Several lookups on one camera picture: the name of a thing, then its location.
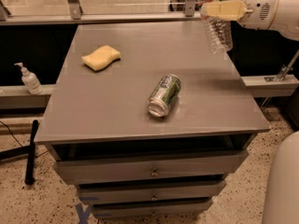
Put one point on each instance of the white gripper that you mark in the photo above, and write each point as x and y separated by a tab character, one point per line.
258	12

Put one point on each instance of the clear plastic water bottle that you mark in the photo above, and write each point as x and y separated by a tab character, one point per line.
218	32

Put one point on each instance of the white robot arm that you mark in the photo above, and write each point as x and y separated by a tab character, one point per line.
281	203

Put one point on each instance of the white pump dispenser bottle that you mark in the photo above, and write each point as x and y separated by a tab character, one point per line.
30	80

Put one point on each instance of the green aluminium soda can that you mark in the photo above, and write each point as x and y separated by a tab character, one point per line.
164	96

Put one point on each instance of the yellow sponge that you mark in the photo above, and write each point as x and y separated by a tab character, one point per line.
101	58

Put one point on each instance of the grey drawer cabinet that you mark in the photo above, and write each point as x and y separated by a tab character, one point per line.
104	115

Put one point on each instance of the top grey drawer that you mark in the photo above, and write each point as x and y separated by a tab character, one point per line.
146	168

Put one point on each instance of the grey drawer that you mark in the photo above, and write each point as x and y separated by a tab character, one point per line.
156	192
146	168
150	208

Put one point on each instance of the middle grey drawer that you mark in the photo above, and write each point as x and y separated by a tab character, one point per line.
156	192

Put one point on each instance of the bottom grey drawer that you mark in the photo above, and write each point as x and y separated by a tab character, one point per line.
150	208

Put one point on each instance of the black stand leg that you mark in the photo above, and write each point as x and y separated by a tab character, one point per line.
29	151

